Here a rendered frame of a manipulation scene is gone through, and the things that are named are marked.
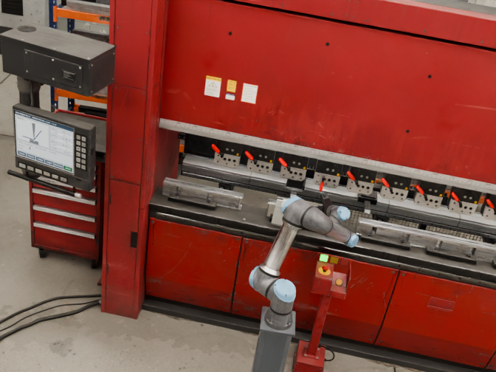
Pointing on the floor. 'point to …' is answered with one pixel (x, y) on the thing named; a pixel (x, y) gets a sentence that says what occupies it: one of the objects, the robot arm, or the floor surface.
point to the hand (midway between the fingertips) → (315, 206)
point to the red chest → (71, 209)
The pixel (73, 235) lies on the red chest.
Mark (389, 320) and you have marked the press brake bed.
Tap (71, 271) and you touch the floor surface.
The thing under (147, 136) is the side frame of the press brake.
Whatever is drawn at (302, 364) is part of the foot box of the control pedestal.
